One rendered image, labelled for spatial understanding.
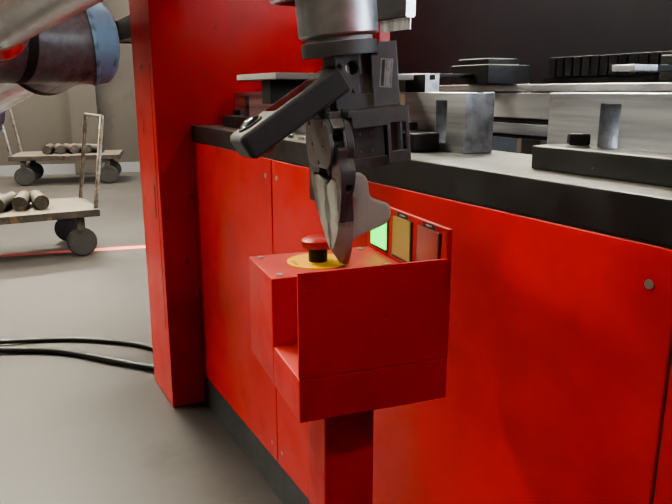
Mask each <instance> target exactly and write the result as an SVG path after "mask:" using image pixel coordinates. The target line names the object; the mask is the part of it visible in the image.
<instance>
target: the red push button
mask: <svg viewBox="0 0 672 504"><path fill-rule="evenodd" d="M301 245H302V247H303V248H305V249H308V259H309V262H313V263H323V262H327V260H328V258H327V249H330V248H329V246H328V243H327V240H326V237H325V235H323V234H314V235H308V236H306V237H304V238H302V239H301Z"/></svg>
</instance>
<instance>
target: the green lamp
mask: <svg viewBox="0 0 672 504"><path fill-rule="evenodd" d="M371 243H373V244H375V245H377V246H378V247H380V248H382V249H384V250H386V244H387V223H386V224H384V225H382V226H380V227H378V228H376V229H373V230H371Z"/></svg>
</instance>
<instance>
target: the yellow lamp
mask: <svg viewBox="0 0 672 504"><path fill-rule="evenodd" d="M410 243H411V222H409V221H406V220H404V219H401V218H399V217H396V216H393V221H392V254H394V255H396V256H398V257H400V258H402V259H404V260H405V261H407V262H410Z"/></svg>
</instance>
